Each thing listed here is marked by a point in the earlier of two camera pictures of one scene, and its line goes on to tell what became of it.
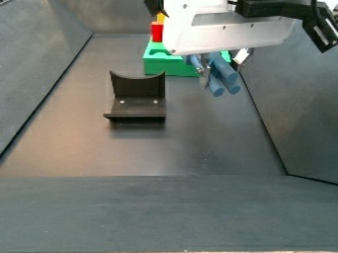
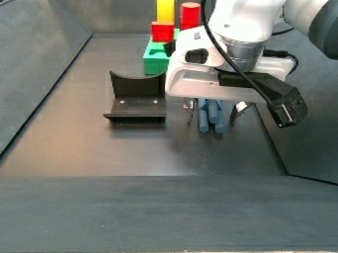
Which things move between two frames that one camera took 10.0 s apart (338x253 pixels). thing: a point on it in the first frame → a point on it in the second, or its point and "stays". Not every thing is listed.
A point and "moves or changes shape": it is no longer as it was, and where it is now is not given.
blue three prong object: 223,76 moves or changes shape
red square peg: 158,31 stays
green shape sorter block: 161,62 stays
